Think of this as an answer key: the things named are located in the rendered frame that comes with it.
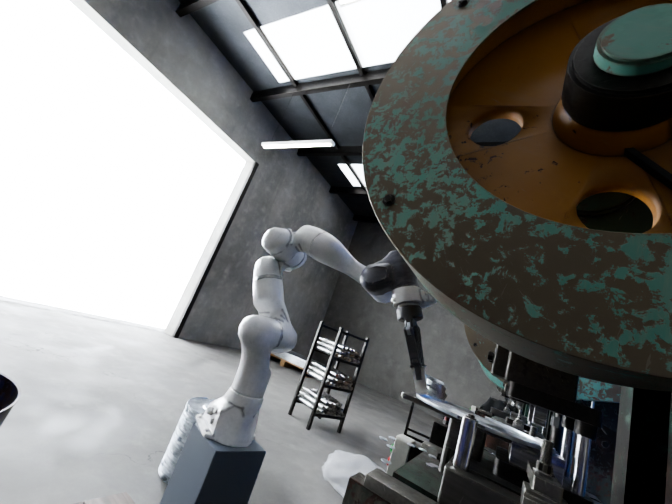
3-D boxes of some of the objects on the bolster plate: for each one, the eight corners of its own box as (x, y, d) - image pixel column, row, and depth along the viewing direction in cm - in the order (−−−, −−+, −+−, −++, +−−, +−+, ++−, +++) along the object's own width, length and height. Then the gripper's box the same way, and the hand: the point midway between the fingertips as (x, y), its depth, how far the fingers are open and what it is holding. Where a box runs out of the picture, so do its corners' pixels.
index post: (452, 464, 58) (463, 411, 60) (454, 462, 61) (465, 411, 63) (467, 472, 57) (478, 418, 59) (469, 469, 59) (479, 417, 61)
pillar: (571, 492, 57) (581, 412, 60) (569, 489, 58) (578, 412, 62) (586, 498, 55) (595, 417, 59) (583, 495, 57) (592, 417, 61)
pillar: (558, 473, 70) (567, 409, 73) (556, 472, 72) (565, 409, 75) (570, 479, 69) (578, 413, 72) (568, 477, 71) (576, 413, 74)
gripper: (401, 313, 99) (413, 395, 89) (390, 304, 88) (403, 395, 78) (424, 310, 97) (440, 393, 86) (416, 299, 86) (433, 393, 75)
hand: (420, 380), depth 84 cm, fingers closed
